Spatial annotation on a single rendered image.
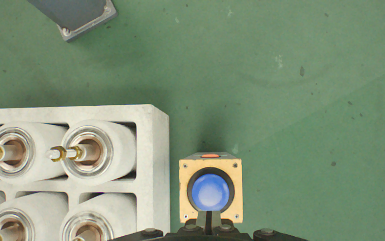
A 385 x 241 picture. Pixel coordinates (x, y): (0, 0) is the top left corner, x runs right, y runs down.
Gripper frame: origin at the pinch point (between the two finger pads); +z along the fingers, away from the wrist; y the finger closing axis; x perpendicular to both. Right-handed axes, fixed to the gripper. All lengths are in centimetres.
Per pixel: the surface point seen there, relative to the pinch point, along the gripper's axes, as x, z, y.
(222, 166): 2.7, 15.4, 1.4
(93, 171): 1.6, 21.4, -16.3
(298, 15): 35, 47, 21
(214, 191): 0.1, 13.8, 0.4
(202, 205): -1.3, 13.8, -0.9
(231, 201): -1.2, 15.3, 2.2
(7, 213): -4.5, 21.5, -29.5
